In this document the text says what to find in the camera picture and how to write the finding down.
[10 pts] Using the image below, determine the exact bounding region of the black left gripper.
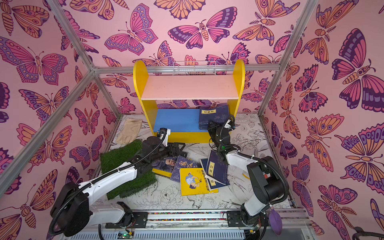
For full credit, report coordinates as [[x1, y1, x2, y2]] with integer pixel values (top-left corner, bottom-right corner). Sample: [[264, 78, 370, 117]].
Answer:
[[147, 142, 185, 166]]

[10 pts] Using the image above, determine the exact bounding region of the navy book yellow label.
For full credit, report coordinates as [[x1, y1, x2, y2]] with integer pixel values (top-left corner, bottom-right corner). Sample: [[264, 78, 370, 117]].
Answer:
[[198, 122, 210, 131]]

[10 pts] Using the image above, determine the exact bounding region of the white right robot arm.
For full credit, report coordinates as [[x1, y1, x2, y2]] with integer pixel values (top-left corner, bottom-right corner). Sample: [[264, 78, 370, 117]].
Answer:
[[207, 115, 289, 222]]

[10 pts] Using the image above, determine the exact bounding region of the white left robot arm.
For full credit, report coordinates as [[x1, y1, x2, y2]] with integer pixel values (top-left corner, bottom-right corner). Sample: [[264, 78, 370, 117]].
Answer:
[[49, 136, 187, 237]]

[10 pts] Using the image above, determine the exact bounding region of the dark portrait cover book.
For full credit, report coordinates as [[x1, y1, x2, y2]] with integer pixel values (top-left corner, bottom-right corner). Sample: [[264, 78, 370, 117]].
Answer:
[[152, 157, 178, 178]]

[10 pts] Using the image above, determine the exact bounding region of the beige cloth glove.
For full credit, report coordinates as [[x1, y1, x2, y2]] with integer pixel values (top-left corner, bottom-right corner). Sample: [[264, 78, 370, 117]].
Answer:
[[116, 118, 143, 145]]

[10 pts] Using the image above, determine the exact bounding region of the purple cover book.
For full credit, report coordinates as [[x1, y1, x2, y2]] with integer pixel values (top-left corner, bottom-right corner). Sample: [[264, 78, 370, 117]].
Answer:
[[170, 156, 201, 183]]

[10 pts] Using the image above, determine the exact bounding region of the green artificial grass mat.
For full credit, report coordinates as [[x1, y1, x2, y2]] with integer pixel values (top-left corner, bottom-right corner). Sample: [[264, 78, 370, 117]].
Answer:
[[100, 139, 158, 200]]

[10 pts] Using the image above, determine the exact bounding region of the yellow wooden bookshelf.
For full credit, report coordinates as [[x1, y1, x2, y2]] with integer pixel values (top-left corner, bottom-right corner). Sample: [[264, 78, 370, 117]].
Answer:
[[133, 60, 246, 143]]

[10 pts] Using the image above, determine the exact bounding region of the yellow cartoon cover book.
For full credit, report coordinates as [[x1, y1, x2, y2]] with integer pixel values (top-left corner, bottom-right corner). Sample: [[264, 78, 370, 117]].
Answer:
[[180, 168, 219, 196]]

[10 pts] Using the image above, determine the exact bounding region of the small green circuit board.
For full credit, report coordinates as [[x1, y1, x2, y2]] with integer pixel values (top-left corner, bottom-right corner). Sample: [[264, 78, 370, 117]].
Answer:
[[118, 232, 134, 240]]

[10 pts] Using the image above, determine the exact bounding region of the purple bulb object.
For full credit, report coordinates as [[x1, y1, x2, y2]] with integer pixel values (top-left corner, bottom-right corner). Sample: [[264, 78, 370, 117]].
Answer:
[[268, 209, 283, 236]]

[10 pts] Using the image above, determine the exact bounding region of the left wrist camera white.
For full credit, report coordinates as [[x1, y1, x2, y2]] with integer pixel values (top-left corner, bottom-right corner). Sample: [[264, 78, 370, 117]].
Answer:
[[157, 128, 171, 139]]

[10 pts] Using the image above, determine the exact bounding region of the aluminium frame post right rear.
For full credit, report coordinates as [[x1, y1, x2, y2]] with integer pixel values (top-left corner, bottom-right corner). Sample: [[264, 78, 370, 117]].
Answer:
[[258, 0, 319, 117]]

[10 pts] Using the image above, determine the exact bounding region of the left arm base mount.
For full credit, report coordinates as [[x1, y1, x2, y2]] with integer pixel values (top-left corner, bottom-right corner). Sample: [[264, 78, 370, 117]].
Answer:
[[105, 201, 149, 229]]

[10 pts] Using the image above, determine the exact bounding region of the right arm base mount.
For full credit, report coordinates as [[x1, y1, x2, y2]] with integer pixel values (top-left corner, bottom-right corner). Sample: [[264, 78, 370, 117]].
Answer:
[[226, 210, 268, 228]]

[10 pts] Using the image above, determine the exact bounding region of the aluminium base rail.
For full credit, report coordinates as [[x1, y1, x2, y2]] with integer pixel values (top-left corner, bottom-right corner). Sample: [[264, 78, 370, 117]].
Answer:
[[71, 209, 317, 240]]

